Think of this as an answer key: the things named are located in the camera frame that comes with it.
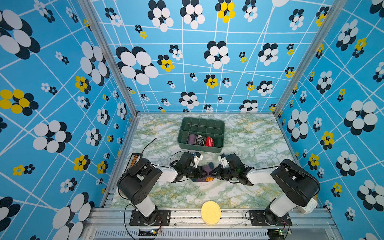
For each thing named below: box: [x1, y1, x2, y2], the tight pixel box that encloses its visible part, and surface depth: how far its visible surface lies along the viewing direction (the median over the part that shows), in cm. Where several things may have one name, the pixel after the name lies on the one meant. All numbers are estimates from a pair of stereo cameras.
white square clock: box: [298, 197, 318, 215], surface depth 75 cm
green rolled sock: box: [214, 137, 223, 148], surface depth 98 cm
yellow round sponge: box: [201, 201, 222, 226], surface depth 75 cm
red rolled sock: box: [205, 136, 214, 147], surface depth 98 cm
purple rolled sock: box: [188, 133, 196, 145], surface depth 100 cm
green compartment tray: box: [177, 117, 225, 154], surface depth 102 cm
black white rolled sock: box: [196, 134, 206, 146], surface depth 98 cm
